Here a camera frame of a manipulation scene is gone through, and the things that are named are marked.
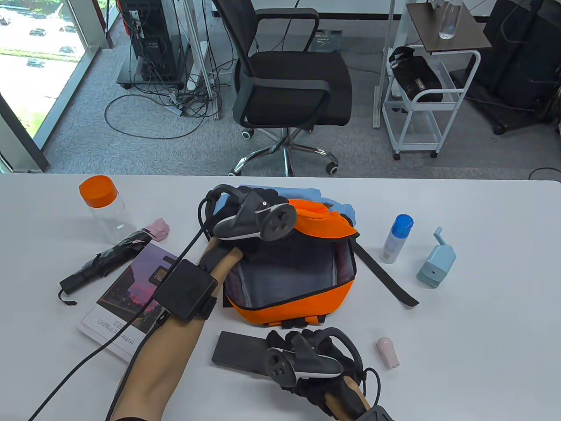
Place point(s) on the person's right hand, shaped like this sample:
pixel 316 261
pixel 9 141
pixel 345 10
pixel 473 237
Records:
pixel 280 340

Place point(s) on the person's left hand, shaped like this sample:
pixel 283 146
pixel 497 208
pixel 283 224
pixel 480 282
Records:
pixel 258 193

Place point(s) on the orange and blue school bag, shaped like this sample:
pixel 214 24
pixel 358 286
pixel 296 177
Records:
pixel 289 302

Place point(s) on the grey pencil case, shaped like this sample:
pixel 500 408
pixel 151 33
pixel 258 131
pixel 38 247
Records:
pixel 239 351

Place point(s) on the small pink stapler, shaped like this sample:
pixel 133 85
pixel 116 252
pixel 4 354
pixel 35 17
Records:
pixel 387 353

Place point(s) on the white spray can blue cap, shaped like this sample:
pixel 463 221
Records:
pixel 394 241

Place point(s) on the book with purple sunset cover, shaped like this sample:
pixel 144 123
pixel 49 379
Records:
pixel 127 294

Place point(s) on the light blue pencil sharpener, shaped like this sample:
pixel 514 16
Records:
pixel 436 265

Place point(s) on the person's right forearm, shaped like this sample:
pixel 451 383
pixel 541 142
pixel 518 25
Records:
pixel 346 394

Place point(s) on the person's left forearm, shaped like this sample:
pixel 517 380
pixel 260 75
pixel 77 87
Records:
pixel 166 359

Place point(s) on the clear plastic bag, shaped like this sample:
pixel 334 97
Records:
pixel 325 41

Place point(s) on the black bag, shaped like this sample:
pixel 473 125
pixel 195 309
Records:
pixel 416 76

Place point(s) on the black left hand controller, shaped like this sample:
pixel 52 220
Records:
pixel 250 219

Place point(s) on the black hand controller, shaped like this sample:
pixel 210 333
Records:
pixel 250 219
pixel 307 364

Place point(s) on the black right hand controller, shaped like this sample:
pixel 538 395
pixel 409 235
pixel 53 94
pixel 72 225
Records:
pixel 307 364

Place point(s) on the black office chair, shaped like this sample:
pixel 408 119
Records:
pixel 298 83

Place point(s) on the clear bottle with orange lid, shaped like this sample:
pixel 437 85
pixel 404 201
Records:
pixel 107 215

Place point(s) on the black and pink folded umbrella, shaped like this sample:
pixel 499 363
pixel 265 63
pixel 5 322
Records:
pixel 105 263

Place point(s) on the black computer tower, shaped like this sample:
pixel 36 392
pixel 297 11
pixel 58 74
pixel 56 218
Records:
pixel 151 39

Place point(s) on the white cart with brown top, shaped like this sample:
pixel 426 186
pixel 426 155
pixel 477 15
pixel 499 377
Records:
pixel 451 28

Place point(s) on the clear water bottle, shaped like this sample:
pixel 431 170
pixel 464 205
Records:
pixel 449 22

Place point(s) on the black equipment stand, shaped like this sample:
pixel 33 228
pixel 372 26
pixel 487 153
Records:
pixel 521 57

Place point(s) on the aluminium frame leg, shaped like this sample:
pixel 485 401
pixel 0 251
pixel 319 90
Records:
pixel 214 103

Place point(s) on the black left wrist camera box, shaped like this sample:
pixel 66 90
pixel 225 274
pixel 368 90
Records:
pixel 186 289

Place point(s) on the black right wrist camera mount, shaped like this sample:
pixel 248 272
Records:
pixel 372 414

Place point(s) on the white frame post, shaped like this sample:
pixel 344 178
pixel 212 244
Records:
pixel 383 66

